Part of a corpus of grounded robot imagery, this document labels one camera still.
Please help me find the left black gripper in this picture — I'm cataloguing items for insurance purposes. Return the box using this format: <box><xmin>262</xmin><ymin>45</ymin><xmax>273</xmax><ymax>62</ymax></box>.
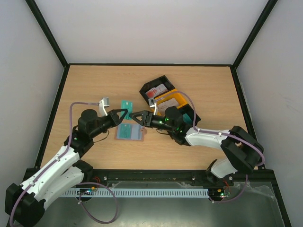
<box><xmin>90</xmin><ymin>109</ymin><xmax>128</xmax><ymax>139</ymax></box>

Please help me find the teal credit card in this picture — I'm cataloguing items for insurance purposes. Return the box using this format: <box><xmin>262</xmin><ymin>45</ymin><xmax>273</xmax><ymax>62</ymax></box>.
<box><xmin>116</xmin><ymin>123</ymin><xmax>132</xmax><ymax>140</ymax></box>
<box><xmin>121</xmin><ymin>100</ymin><xmax>133</xmax><ymax>120</ymax></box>

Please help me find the brown leather card holder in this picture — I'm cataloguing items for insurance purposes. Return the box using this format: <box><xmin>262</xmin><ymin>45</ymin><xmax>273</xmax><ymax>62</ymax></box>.
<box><xmin>115</xmin><ymin>123</ymin><xmax>147</xmax><ymax>141</ymax></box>

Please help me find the black bin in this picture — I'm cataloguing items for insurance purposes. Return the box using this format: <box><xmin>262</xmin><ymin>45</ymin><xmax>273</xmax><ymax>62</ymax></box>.
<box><xmin>178</xmin><ymin>104</ymin><xmax>194</xmax><ymax>120</ymax></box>
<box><xmin>139</xmin><ymin>75</ymin><xmax>175</xmax><ymax>103</ymax></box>

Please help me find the yellow bin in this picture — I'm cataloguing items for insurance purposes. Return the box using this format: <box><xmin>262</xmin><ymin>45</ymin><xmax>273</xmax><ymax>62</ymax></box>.
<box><xmin>154</xmin><ymin>88</ymin><xmax>188</xmax><ymax>116</ymax></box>

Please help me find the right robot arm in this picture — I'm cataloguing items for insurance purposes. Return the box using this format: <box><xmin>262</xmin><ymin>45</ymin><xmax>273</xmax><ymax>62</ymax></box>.
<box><xmin>130</xmin><ymin>106</ymin><xmax>265</xmax><ymax>185</ymax></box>

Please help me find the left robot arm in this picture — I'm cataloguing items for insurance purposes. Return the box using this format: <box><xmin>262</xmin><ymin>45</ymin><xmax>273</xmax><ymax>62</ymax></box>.
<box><xmin>5</xmin><ymin>109</ymin><xmax>128</xmax><ymax>227</ymax></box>

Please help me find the white patterned card stack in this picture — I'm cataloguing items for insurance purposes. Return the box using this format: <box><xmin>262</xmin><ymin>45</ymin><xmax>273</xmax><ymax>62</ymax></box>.
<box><xmin>157</xmin><ymin>98</ymin><xmax>179</xmax><ymax>115</ymax></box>

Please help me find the red white card stack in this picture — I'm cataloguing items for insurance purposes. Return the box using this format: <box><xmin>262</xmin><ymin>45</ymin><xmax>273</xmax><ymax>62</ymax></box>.
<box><xmin>146</xmin><ymin>84</ymin><xmax>168</xmax><ymax>98</ymax></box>

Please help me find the teal card stack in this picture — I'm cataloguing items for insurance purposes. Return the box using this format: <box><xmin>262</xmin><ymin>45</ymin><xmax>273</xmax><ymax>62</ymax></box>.
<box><xmin>183</xmin><ymin>113</ymin><xmax>193</xmax><ymax>124</ymax></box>

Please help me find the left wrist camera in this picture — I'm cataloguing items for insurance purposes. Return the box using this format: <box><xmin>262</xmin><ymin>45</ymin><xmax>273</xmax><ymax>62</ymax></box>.
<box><xmin>98</xmin><ymin>97</ymin><xmax>110</xmax><ymax>116</ymax></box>

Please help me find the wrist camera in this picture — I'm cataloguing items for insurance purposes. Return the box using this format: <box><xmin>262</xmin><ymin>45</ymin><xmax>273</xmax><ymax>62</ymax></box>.
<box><xmin>148</xmin><ymin>98</ymin><xmax>158</xmax><ymax>115</ymax></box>
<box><xmin>98</xmin><ymin>97</ymin><xmax>110</xmax><ymax>116</ymax></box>

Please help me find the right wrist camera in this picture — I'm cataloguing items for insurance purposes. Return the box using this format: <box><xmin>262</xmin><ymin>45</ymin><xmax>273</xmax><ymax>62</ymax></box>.
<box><xmin>148</xmin><ymin>98</ymin><xmax>158</xmax><ymax>115</ymax></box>

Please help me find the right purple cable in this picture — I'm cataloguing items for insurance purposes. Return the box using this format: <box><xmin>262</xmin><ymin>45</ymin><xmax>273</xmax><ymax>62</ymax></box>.
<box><xmin>152</xmin><ymin>91</ymin><xmax>265</xmax><ymax>204</ymax></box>

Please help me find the purple cable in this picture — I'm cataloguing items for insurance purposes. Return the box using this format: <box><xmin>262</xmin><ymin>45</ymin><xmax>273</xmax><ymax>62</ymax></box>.
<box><xmin>152</xmin><ymin>91</ymin><xmax>265</xmax><ymax>204</ymax></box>
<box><xmin>9</xmin><ymin>101</ymin><xmax>119</xmax><ymax>225</ymax></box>

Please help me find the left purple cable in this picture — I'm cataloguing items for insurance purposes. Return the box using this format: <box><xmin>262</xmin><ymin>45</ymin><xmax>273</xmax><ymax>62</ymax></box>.
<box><xmin>9</xmin><ymin>101</ymin><xmax>119</xmax><ymax>225</ymax></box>

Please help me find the light blue cable duct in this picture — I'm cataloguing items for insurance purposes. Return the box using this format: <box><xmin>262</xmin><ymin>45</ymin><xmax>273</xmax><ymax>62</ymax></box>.
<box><xmin>61</xmin><ymin>188</ymin><xmax>209</xmax><ymax>198</ymax></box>

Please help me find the black frame rail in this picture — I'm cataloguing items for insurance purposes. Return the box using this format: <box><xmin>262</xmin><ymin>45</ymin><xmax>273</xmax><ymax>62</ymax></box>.
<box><xmin>25</xmin><ymin>168</ymin><xmax>275</xmax><ymax>186</ymax></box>

